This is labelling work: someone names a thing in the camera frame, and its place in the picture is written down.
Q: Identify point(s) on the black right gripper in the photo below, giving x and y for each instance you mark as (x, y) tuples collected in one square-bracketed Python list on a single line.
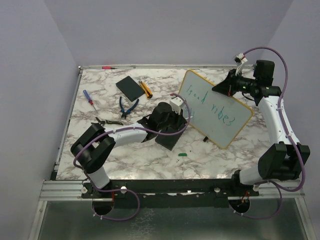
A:
[(227, 87)]

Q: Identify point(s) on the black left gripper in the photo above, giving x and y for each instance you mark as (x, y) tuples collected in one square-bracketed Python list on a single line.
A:
[(180, 120)]

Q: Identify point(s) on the yellow framed whiteboard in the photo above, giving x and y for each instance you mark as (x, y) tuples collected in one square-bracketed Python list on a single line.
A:
[(218, 117)]

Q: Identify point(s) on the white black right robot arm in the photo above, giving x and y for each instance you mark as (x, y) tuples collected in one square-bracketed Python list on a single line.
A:
[(286, 156)]

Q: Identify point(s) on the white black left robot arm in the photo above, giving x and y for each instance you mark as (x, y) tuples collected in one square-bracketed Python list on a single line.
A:
[(165, 125)]

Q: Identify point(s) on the large dark grey foam block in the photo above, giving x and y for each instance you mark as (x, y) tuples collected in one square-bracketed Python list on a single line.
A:
[(168, 142)]

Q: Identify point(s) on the yellow black utility knife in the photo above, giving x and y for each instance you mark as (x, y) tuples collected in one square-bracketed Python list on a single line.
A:
[(147, 91)]

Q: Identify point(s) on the small dark grey foam block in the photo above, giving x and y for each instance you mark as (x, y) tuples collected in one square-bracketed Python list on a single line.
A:
[(130, 88)]

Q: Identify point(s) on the blue red screwdriver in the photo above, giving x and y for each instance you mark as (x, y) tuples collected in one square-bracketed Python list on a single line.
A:
[(89, 99)]

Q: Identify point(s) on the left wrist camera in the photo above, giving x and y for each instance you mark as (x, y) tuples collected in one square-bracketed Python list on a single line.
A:
[(177, 104)]

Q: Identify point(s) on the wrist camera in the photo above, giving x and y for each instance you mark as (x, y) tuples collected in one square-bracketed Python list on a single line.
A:
[(241, 61), (177, 104)]

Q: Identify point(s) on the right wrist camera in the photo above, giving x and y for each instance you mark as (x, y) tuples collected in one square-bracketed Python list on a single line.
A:
[(241, 61)]

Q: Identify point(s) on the blue handled pliers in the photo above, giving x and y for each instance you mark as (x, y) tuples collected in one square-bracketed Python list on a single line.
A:
[(126, 111)]

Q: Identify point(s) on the black front mounting rail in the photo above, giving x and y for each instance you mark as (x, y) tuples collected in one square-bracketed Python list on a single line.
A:
[(174, 193)]

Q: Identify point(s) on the red marker on rail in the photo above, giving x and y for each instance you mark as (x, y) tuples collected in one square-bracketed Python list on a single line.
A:
[(108, 68)]

